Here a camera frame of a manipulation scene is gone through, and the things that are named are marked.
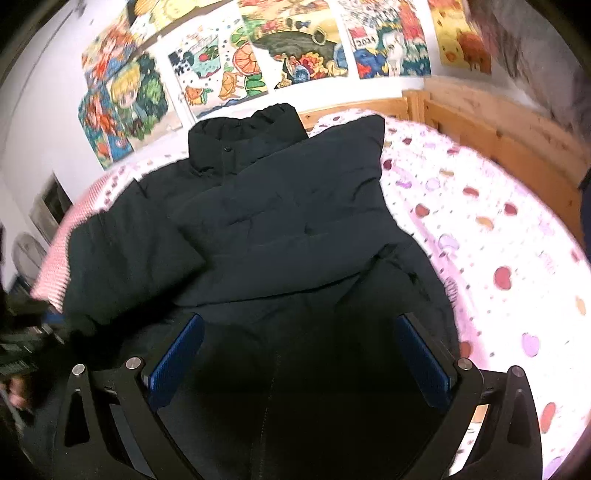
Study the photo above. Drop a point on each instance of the black bird wall poster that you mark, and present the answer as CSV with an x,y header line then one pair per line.
x,y
143,21

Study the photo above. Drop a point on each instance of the pink spotted bedsheet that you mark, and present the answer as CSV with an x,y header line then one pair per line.
x,y
485,240

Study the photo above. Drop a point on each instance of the white framed panel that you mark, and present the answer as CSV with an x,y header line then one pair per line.
x,y
51,207

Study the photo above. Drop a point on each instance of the round grey fan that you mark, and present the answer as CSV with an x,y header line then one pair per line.
x,y
25,258

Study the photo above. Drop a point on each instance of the red-haired character wall poster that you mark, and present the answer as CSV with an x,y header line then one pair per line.
x,y
104,55

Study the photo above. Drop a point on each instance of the wooden bed frame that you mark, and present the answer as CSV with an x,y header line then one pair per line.
x,y
485,124

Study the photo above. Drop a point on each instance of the pink striped pillow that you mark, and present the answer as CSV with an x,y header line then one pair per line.
x,y
60,258

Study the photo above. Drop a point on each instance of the orange fruit wall poster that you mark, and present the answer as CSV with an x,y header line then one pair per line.
x,y
217,64

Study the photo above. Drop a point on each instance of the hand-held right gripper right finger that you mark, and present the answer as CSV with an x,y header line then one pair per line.
x,y
422,364

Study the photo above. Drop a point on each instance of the person's left hand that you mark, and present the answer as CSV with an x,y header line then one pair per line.
x,y
18,392

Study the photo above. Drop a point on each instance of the grey hanging cloth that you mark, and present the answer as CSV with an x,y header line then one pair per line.
x,y
531,55

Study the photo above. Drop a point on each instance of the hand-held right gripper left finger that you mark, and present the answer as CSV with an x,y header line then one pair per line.
x,y
178,355

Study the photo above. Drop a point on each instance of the blue bird city wall poster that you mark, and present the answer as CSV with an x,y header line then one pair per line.
x,y
388,41

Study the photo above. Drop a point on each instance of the blond character wall poster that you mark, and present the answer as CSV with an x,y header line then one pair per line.
x,y
124,106

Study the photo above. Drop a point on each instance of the yellow bear wall poster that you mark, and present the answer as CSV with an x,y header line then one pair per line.
x,y
461,41

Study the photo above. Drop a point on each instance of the yellow patterned wall poster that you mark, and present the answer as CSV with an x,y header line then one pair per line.
x,y
194,14

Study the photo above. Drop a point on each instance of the black padded jacket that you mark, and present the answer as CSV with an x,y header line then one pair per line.
x,y
277,221

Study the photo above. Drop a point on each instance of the dark hat wall poster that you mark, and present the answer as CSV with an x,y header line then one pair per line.
x,y
295,46

